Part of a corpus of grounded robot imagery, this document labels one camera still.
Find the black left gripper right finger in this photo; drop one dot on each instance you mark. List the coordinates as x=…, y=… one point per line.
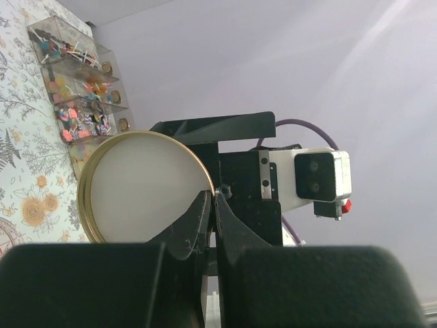
x=261, y=285

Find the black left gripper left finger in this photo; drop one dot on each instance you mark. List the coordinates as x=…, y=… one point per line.
x=154, y=284

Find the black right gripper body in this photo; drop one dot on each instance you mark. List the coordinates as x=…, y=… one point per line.
x=248, y=212

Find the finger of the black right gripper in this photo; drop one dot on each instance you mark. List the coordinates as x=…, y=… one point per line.
x=222, y=128

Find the round wooden jar lid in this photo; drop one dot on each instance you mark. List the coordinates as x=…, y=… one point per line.
x=136, y=184

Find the clear acrylic candy organizer box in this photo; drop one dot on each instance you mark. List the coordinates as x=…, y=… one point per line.
x=83, y=83

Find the floral patterned table cloth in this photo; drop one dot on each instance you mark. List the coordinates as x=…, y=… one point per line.
x=38, y=185

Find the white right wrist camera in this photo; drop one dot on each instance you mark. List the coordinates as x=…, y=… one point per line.
x=317, y=176

